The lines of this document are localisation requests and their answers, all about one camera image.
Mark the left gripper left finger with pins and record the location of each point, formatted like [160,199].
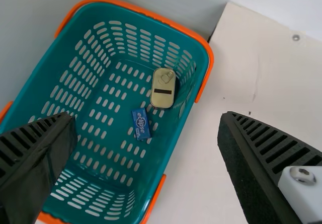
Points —
[30,158]

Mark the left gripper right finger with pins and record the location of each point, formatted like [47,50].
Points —
[251,158]

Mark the teal shopping basket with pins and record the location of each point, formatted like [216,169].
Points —
[83,83]

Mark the small blue box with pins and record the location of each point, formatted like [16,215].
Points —
[141,123]

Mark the rectangular tin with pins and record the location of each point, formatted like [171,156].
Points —
[163,98]

